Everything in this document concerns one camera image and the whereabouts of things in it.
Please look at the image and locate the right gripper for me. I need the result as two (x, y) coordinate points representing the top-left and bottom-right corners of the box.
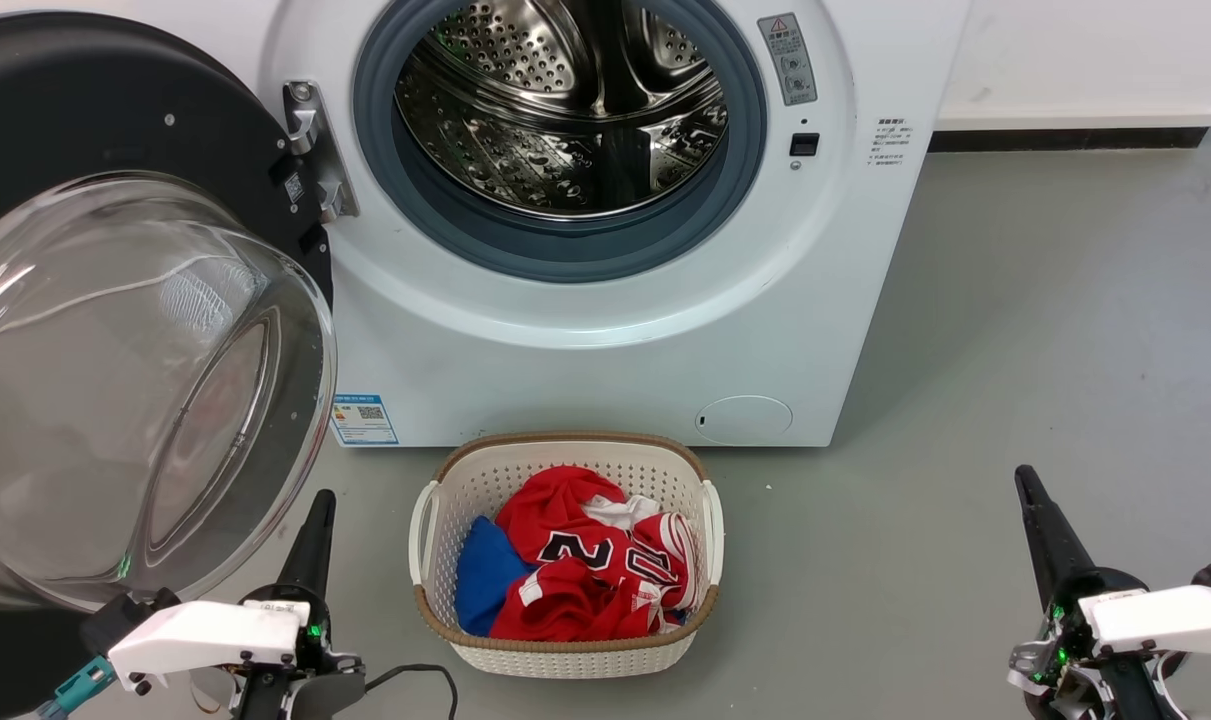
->
(1007, 465), (1191, 720)

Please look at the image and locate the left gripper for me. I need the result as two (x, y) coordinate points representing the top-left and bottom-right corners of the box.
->
(230, 489), (368, 720)

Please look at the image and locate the black round glass washer door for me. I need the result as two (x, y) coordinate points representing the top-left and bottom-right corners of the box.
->
(0, 12), (338, 720)

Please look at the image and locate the white front-load washing machine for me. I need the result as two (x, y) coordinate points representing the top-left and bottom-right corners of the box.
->
(135, 0), (974, 448)

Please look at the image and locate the metal door hinge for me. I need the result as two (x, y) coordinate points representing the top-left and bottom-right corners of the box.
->
(283, 80), (359, 223)

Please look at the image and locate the blue energy label sticker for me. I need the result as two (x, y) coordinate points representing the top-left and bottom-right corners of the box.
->
(330, 393), (400, 447)

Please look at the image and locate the blue cloth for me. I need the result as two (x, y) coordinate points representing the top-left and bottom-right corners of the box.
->
(454, 516), (536, 637)

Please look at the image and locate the red basketball jersey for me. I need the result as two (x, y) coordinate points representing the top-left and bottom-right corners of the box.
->
(488, 465), (706, 642)

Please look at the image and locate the white plastic laundry basket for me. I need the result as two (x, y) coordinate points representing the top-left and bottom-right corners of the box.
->
(408, 431), (726, 680)

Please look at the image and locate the white garment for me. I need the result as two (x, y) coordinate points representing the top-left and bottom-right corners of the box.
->
(583, 494), (663, 531)

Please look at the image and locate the round white filter cover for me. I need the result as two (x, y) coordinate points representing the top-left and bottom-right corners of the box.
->
(694, 395), (794, 446)

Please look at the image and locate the small printed text sticker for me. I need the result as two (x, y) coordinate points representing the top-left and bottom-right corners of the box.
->
(870, 117), (908, 167)

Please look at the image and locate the grey warning sticker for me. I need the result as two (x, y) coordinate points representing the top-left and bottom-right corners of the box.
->
(758, 13), (818, 107)

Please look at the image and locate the teal cable connector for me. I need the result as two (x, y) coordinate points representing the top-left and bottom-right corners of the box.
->
(37, 655), (118, 720)

